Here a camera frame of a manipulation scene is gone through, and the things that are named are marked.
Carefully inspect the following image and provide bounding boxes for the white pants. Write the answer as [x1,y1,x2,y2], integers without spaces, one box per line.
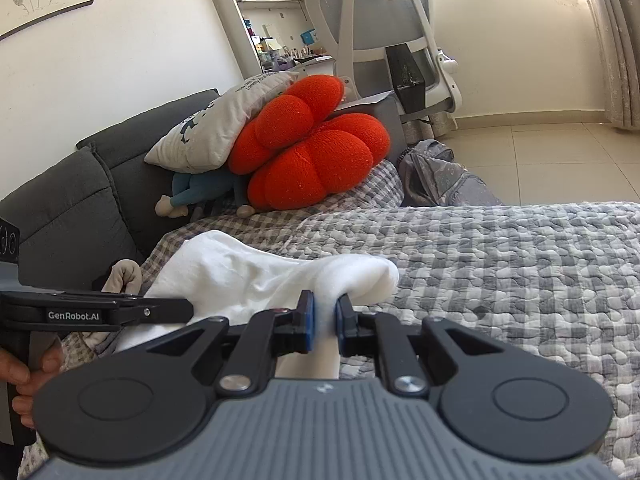
[115,230,401,381]

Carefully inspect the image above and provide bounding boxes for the red knit cushion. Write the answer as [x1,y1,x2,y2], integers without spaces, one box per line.
[227,74,391,211]

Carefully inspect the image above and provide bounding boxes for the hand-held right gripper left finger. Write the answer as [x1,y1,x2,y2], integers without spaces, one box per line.
[145,290,317,396]

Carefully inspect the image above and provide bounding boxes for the dark grey sofa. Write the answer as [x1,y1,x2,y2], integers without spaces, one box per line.
[0,89,221,293]

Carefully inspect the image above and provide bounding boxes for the grey printed pillow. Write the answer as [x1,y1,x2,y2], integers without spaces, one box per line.
[144,71,301,176]

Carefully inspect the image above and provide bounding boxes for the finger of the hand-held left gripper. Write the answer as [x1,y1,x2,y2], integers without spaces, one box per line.
[115,296,194,326]

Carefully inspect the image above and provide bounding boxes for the beige star curtain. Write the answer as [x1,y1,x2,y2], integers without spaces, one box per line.
[585,0,640,133]

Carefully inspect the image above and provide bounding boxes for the dark grey box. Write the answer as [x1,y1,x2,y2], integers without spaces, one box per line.
[332,95,406,161]

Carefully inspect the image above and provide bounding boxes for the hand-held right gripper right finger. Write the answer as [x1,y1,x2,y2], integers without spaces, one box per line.
[335,294,506,396]

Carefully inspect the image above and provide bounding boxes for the beige fleece blanket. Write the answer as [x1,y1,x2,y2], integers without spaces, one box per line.
[82,259,146,358]

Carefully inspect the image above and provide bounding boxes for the blue plush toy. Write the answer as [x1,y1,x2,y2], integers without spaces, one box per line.
[154,170,258,220]

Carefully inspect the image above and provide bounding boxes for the white bookshelf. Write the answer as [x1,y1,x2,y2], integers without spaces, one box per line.
[197,0,346,81]

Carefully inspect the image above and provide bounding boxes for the person's left hand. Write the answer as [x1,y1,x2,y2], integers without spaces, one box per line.
[0,345,65,416]

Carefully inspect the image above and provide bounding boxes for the grey backpack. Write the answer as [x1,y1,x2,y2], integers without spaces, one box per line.
[397,139,503,208]

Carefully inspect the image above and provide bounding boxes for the white office chair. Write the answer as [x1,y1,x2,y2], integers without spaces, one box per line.
[304,0,463,123]

